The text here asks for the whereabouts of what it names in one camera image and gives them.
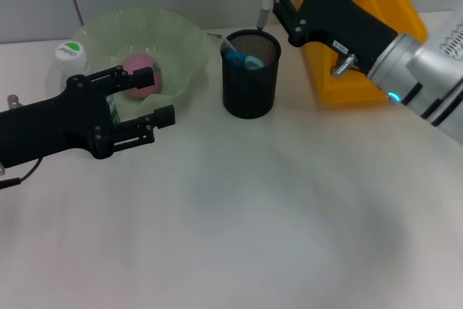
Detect right wrist camera unit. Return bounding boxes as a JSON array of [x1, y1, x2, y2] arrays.
[[404, 10, 463, 90]]

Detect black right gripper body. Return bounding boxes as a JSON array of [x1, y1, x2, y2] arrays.
[[287, 0, 399, 74]]

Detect black mesh pen holder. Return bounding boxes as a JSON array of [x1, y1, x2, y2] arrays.
[[220, 29, 282, 120]]

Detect green glass fruit bowl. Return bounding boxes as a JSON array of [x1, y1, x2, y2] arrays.
[[70, 7, 211, 114]]

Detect yellow plastic bin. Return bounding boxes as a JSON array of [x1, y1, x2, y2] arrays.
[[296, 0, 428, 104]]

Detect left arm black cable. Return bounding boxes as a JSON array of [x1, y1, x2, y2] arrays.
[[0, 156, 41, 190]]

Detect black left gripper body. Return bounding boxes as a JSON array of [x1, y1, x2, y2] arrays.
[[0, 74, 120, 169]]

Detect pink toy peach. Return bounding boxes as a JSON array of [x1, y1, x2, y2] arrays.
[[122, 54, 164, 101]]

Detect clear green-label water bottle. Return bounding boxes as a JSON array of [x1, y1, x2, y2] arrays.
[[54, 41, 121, 125]]

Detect blue plastic scissors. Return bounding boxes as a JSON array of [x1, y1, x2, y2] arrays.
[[226, 51, 266, 72]]

